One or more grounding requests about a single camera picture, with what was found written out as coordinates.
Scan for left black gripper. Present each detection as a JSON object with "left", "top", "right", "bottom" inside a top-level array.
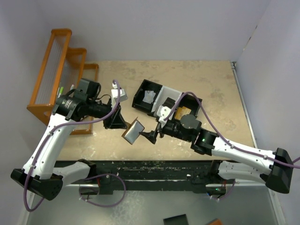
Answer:
[{"left": 87, "top": 97, "right": 128, "bottom": 129}]

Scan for brown leather card holder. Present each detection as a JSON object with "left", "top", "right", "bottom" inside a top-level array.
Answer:
[{"left": 122, "top": 118, "right": 145, "bottom": 145}]

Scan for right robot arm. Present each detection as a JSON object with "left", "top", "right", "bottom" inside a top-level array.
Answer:
[{"left": 140, "top": 114, "right": 293, "bottom": 194}]

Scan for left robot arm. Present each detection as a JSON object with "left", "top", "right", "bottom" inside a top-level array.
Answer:
[{"left": 11, "top": 78, "right": 121, "bottom": 201}]

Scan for black card in tray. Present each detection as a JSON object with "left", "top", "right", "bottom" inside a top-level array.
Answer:
[{"left": 162, "top": 97, "right": 176, "bottom": 109}]

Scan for gold card in tray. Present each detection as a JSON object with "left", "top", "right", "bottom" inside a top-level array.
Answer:
[{"left": 175, "top": 106, "right": 191, "bottom": 120}]

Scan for silver item in tray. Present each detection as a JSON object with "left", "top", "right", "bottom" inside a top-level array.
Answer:
[{"left": 142, "top": 90, "right": 156, "bottom": 104}]

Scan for black and white organizer tray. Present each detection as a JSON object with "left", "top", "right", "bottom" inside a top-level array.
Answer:
[{"left": 132, "top": 79, "right": 200, "bottom": 117}]

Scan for green marker pen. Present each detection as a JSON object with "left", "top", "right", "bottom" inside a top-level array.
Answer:
[{"left": 57, "top": 87, "right": 64, "bottom": 98}]

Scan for orange wooden tiered rack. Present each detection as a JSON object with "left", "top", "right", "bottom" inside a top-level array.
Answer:
[{"left": 27, "top": 28, "right": 99, "bottom": 125}]

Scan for black box at bottom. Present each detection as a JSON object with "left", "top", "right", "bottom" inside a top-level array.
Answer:
[{"left": 163, "top": 214, "right": 189, "bottom": 225}]

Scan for orange object at bottom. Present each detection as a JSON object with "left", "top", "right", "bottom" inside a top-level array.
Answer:
[{"left": 206, "top": 219, "right": 223, "bottom": 225}]

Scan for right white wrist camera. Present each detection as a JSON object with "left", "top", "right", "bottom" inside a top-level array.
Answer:
[{"left": 157, "top": 105, "right": 174, "bottom": 125}]

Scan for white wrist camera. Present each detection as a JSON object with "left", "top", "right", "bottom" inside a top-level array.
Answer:
[
  {"left": 110, "top": 88, "right": 128, "bottom": 105},
  {"left": 157, "top": 105, "right": 174, "bottom": 125}
]

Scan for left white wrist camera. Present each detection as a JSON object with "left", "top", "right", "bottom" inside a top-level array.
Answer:
[{"left": 110, "top": 88, "right": 128, "bottom": 105}]

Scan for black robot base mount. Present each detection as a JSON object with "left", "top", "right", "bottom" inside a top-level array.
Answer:
[{"left": 56, "top": 160, "right": 235, "bottom": 195}]

